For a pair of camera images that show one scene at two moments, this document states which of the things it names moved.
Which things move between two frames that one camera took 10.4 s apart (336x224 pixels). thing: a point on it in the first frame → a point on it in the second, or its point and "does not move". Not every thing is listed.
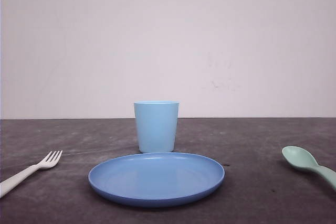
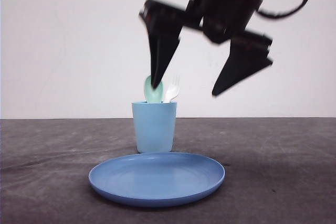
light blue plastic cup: (156, 125) does not move
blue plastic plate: (156, 179) does not move
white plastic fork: (44, 163) → (174, 88)
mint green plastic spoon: (301, 158) → (151, 95)
